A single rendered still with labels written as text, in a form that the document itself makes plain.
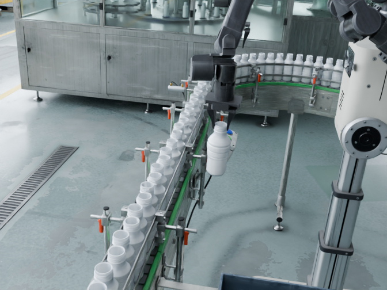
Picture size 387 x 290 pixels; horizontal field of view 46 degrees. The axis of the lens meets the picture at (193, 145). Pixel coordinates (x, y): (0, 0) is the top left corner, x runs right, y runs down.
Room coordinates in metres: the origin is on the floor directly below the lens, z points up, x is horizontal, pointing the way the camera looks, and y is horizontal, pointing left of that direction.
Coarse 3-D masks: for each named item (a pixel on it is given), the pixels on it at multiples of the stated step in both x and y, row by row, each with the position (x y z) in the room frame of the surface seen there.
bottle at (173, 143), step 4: (168, 140) 1.41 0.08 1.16; (172, 140) 1.42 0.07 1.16; (176, 140) 1.41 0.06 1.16; (168, 144) 1.39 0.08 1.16; (172, 144) 1.38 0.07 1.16; (176, 144) 1.39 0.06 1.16; (172, 148) 1.38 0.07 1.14; (176, 148) 1.39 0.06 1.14; (172, 152) 1.38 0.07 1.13; (176, 152) 1.39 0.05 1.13; (172, 156) 1.37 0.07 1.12; (176, 156) 1.38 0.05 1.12; (180, 156) 1.40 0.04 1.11; (176, 160) 1.38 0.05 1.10; (176, 164) 1.38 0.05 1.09; (176, 172) 1.38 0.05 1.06; (176, 176) 1.38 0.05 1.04; (176, 180) 1.38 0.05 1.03
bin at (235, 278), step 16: (176, 288) 0.96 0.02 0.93; (192, 288) 0.96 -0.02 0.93; (208, 288) 0.97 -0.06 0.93; (224, 288) 1.01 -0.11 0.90; (240, 288) 1.00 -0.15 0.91; (256, 288) 0.99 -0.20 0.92; (272, 288) 0.99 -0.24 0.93; (288, 288) 0.98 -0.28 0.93; (304, 288) 0.98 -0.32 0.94; (320, 288) 0.97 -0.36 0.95
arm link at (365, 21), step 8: (336, 0) 1.37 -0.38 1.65; (344, 0) 1.35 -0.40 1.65; (352, 0) 1.35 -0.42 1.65; (360, 0) 1.33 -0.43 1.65; (336, 8) 1.38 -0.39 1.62; (344, 8) 1.34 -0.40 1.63; (352, 8) 1.32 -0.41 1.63; (360, 8) 1.32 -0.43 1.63; (368, 8) 1.32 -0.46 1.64; (344, 16) 1.38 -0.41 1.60; (360, 16) 1.31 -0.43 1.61; (368, 16) 1.31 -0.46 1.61; (376, 16) 1.32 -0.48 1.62; (352, 24) 1.31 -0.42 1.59; (360, 24) 1.30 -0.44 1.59; (368, 24) 1.30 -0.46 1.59; (376, 24) 1.31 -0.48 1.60; (344, 32) 1.36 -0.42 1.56; (360, 32) 1.30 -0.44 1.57; (368, 32) 1.29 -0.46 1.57; (352, 40) 1.36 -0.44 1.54
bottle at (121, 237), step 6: (114, 234) 0.86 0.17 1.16; (120, 234) 0.88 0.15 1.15; (126, 234) 0.87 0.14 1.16; (114, 240) 0.85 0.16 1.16; (120, 240) 0.84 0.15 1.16; (126, 240) 0.85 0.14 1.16; (126, 246) 0.85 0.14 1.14; (126, 252) 0.85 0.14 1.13; (132, 252) 0.86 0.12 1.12; (126, 258) 0.84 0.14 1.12; (132, 258) 0.85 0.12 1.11; (132, 264) 0.85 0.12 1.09; (132, 276) 0.85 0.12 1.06; (132, 282) 0.85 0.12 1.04; (132, 288) 0.85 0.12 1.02
